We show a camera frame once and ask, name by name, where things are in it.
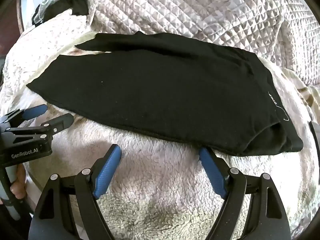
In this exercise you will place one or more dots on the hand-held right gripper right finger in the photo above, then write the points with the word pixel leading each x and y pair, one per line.
pixel 212 171

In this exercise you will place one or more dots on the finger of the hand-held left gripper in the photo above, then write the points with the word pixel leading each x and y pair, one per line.
pixel 58 123
pixel 35 112

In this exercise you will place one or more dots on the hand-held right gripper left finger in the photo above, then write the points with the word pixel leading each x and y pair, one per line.
pixel 106 171

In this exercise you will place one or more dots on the black pants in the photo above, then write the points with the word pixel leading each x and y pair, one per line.
pixel 155 97

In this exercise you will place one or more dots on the person's left hand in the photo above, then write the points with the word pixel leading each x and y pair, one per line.
pixel 18 188

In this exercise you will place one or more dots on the fluffy floral blanket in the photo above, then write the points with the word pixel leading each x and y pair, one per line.
pixel 160 185

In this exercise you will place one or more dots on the black phone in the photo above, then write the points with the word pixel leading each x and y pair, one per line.
pixel 315 136

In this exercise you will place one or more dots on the white mesh cloth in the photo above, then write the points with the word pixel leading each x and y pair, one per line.
pixel 50 1

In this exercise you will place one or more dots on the black garment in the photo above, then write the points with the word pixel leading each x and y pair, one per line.
pixel 78 3

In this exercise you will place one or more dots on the quilted bedspread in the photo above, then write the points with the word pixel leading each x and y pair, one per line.
pixel 187 10

